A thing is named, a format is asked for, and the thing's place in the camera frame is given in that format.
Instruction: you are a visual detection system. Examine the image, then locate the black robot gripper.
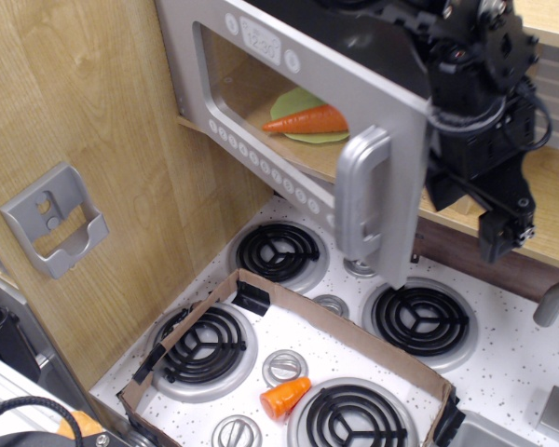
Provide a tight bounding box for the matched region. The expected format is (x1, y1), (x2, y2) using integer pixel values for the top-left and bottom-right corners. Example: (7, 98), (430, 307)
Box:
(425, 109), (536, 264)

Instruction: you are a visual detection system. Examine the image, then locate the silver toy microwave door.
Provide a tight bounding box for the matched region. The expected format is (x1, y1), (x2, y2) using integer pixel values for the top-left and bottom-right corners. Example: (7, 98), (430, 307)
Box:
(157, 1), (429, 288)

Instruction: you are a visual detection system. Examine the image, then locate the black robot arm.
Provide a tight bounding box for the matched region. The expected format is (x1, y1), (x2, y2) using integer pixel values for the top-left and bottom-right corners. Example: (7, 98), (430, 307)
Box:
(257, 1), (548, 264)

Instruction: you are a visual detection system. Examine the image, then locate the orange toy carrot in microwave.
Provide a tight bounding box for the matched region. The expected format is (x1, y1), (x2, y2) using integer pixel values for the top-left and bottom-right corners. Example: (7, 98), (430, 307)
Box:
(262, 104), (348, 134)

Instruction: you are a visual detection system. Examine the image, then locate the back right black burner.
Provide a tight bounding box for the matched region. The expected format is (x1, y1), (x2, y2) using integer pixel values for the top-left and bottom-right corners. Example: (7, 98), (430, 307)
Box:
(361, 277), (479, 373)

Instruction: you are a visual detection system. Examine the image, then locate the black burner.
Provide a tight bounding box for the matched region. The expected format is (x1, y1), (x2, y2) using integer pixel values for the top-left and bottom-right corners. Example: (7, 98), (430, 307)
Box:
(361, 277), (479, 373)
(152, 304), (258, 403)
(286, 377), (420, 447)
(227, 221), (329, 294)

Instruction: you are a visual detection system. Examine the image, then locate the grey stove knob back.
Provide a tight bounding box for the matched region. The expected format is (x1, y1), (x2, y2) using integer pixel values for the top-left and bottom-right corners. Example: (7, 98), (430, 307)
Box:
(343, 259), (376, 278)

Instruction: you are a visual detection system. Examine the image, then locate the grey stove knob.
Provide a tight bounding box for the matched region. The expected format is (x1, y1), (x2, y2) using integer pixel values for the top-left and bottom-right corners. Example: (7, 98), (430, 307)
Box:
(262, 349), (308, 388)
(343, 259), (376, 278)
(313, 294), (349, 319)
(211, 414), (262, 447)

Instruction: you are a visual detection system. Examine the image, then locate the grey stove knob middle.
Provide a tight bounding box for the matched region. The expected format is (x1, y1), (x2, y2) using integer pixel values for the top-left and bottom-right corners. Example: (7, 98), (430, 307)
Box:
(313, 294), (349, 319)

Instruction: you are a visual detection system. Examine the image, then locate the back left black burner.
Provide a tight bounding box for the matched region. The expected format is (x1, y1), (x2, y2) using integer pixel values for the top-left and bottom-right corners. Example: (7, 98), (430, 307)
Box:
(227, 221), (329, 294)

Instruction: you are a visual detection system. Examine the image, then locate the green toy plate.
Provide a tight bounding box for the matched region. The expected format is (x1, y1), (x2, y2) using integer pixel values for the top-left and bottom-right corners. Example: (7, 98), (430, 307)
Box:
(269, 88), (349, 144)

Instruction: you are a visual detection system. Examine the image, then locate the silver toy sink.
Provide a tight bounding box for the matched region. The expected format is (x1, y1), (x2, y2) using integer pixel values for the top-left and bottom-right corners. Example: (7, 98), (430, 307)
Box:
(449, 386), (559, 446)

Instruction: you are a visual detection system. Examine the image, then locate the grey stove knob front centre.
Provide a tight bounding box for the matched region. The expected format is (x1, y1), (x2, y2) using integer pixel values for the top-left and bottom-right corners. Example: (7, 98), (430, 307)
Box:
(262, 349), (308, 388)

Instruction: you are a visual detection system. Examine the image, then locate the front right black burner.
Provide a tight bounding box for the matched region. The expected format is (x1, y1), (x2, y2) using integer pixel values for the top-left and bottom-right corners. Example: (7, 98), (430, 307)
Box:
(286, 377), (420, 447)

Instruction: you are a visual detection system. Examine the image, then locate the brown cardboard tray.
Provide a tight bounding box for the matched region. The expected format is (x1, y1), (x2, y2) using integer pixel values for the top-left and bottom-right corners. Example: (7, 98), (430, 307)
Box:
(118, 269), (464, 446)

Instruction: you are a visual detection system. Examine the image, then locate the orange carrot piece on stove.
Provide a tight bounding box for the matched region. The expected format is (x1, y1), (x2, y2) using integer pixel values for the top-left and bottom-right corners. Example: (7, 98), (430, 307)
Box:
(259, 376), (311, 419)

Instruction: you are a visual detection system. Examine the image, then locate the front left black burner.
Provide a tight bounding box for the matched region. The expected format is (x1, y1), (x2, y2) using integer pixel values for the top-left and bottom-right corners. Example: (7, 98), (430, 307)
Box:
(152, 304), (258, 403)

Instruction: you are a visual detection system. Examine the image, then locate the grey wall phone holder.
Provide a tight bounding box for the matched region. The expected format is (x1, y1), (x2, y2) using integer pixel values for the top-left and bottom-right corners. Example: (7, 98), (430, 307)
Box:
(0, 162), (109, 279)

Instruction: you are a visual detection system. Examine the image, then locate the black cable bottom left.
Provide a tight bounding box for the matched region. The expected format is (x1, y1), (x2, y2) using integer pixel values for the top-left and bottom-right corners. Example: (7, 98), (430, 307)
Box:
(0, 395), (84, 447)

